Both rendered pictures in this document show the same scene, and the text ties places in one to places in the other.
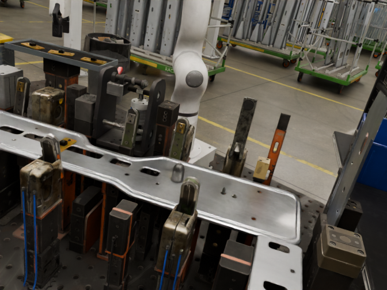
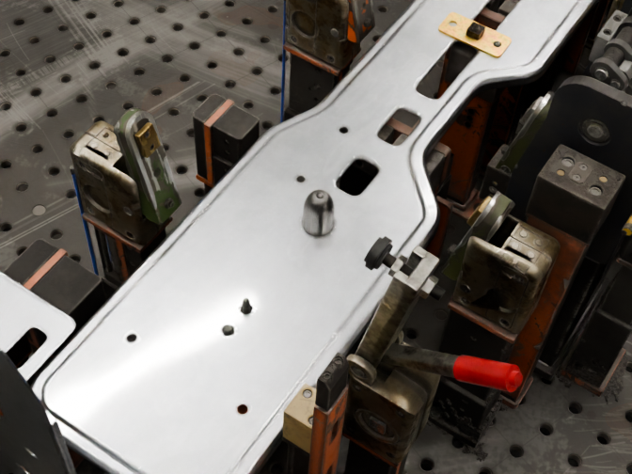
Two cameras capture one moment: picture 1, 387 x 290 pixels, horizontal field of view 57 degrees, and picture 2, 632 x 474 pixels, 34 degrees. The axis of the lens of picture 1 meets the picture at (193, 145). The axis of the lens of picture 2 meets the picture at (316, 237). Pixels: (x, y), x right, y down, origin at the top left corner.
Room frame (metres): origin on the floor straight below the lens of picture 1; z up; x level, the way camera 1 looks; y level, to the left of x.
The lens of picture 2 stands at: (1.02, -0.57, 1.87)
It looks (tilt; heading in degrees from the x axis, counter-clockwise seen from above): 55 degrees down; 109
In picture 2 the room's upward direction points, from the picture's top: 4 degrees clockwise
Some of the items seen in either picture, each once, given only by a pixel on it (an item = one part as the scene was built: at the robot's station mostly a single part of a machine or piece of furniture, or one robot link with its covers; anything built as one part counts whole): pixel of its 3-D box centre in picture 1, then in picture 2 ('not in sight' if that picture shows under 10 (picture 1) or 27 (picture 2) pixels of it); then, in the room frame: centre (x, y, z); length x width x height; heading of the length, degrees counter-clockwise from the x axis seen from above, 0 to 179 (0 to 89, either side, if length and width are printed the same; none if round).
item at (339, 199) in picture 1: (352, 166); (13, 435); (0.73, -0.36, 1.17); 0.12 x 0.01 x 0.34; 169
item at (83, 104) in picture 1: (88, 149); not in sight; (1.08, 0.35, 0.89); 0.13 x 0.11 x 0.38; 169
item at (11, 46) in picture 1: (62, 53); not in sight; (1.25, 0.52, 1.16); 0.37 x 0.14 x 0.02; 79
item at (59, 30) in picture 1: (56, 27); not in sight; (1.18, 0.51, 1.26); 0.03 x 0.03 x 0.07; 8
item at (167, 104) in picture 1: (160, 163); (534, 293); (1.05, 0.10, 0.91); 0.07 x 0.05 x 0.42; 169
